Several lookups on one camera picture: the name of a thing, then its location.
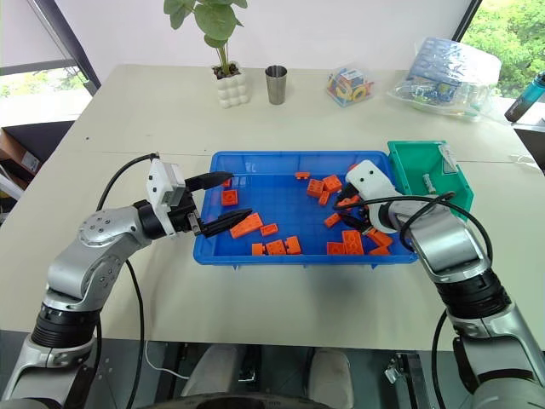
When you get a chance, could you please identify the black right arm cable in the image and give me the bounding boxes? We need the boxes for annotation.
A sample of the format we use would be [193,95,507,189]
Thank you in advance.
[333,191,495,409]

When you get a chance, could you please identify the metal cup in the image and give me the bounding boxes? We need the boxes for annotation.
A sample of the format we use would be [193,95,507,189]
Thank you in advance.
[264,64,289,106]

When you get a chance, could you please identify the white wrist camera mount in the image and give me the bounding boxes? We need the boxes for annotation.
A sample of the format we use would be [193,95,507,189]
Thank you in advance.
[345,160,404,234]
[144,159,187,238]

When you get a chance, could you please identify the white bubble plant pot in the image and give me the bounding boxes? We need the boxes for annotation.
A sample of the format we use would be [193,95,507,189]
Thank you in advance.
[211,62,251,110]

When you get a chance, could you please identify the blue plastic bin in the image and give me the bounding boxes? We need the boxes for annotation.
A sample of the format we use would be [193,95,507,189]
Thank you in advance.
[193,150,421,270]

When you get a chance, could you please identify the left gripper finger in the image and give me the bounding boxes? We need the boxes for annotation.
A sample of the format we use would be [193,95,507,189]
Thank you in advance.
[198,207,253,239]
[185,170,234,193]

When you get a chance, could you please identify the green leafy plant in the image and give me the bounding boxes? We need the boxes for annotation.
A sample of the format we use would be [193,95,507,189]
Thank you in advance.
[163,0,249,77]

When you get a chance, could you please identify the cardboard boxes on shelf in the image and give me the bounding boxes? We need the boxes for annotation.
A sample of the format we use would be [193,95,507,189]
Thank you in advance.
[0,120,78,206]

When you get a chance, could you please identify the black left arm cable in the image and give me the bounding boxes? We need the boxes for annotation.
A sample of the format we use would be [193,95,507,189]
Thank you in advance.
[87,152,162,409]

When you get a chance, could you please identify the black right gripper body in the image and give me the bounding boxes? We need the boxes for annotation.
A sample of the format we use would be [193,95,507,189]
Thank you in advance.
[343,182,372,228]

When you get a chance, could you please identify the clear plastic bag with packages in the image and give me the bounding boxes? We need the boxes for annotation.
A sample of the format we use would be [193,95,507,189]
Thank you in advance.
[386,36,503,124]

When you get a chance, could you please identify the green plastic bin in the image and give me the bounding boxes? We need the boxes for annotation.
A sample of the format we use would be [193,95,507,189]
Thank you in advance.
[387,140,475,221]

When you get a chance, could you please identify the white cable under table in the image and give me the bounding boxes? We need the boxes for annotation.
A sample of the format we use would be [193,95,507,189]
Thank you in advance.
[144,340,192,381]

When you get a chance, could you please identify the grey rounded shape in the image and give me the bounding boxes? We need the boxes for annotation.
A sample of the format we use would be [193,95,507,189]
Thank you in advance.
[181,343,244,400]
[307,346,355,409]

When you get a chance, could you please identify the metal table clamp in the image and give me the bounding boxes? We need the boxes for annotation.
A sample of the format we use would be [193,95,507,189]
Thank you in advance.
[384,356,406,385]

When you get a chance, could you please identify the thin white cable on table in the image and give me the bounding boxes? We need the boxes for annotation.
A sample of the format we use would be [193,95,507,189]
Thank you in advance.
[509,153,541,170]

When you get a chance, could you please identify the large orange brick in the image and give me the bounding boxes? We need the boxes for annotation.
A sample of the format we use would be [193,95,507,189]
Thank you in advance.
[341,228,365,256]

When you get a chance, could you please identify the orange wedge brick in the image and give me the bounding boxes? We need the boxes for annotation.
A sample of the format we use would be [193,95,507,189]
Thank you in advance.
[229,212,265,239]

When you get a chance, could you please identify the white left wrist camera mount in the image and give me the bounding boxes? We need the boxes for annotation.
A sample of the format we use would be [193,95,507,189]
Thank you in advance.
[144,159,187,238]

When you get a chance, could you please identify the clear label on green bin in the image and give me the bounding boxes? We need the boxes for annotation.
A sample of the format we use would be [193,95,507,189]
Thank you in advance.
[439,143,460,176]

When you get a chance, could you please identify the teal water bottle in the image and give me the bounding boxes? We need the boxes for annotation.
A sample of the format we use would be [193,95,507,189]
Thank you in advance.
[503,71,545,123]

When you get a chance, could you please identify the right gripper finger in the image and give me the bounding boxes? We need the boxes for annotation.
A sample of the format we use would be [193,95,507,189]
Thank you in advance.
[341,214,370,236]
[333,187,361,211]

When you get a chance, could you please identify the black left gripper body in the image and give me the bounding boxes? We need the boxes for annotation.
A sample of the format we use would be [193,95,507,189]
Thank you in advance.
[167,187,204,235]

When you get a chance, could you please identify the clear box of colourful toys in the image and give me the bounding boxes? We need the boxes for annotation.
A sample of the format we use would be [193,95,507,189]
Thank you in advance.
[325,65,376,108]

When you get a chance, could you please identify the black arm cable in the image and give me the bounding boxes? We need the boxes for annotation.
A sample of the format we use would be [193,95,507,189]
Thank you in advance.
[87,152,162,409]
[333,191,495,409]

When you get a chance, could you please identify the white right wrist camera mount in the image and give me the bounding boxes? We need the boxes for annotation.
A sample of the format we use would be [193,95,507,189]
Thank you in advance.
[345,160,404,234]

